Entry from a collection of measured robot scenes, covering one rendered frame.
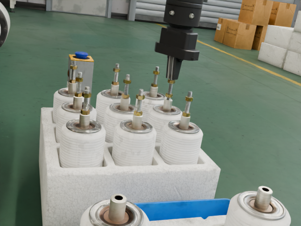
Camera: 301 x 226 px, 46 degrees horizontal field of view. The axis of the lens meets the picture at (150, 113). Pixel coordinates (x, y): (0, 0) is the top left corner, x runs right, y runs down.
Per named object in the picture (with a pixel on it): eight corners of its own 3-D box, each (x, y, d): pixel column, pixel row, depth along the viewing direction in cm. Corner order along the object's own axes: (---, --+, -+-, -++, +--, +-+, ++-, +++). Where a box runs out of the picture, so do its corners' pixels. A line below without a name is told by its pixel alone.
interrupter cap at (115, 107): (126, 103, 96) (127, 101, 96) (144, 113, 91) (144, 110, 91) (103, 106, 91) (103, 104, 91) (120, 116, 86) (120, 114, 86)
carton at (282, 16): (290, 29, 447) (296, 4, 437) (273, 27, 440) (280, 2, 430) (276, 26, 473) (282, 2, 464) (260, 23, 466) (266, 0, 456)
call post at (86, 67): (64, 152, 118) (70, 60, 108) (62, 143, 124) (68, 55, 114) (86, 152, 121) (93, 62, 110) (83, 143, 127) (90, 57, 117)
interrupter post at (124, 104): (124, 108, 93) (126, 96, 92) (130, 110, 91) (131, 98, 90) (117, 109, 91) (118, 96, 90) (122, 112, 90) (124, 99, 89)
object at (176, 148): (152, 180, 95) (163, 117, 89) (188, 185, 95) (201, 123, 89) (152, 201, 86) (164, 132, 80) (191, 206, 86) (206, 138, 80)
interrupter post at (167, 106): (171, 110, 96) (173, 99, 95) (169, 113, 94) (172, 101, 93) (162, 109, 96) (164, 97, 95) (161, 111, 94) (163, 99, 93)
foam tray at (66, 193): (43, 249, 76) (47, 175, 70) (38, 161, 110) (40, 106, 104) (206, 232, 89) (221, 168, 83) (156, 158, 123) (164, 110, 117)
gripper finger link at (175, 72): (169, 80, 91) (173, 55, 89) (176, 78, 93) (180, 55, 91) (174, 81, 90) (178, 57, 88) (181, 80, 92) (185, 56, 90)
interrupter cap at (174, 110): (182, 109, 98) (182, 107, 98) (178, 118, 91) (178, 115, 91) (155, 104, 99) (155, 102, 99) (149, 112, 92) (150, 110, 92)
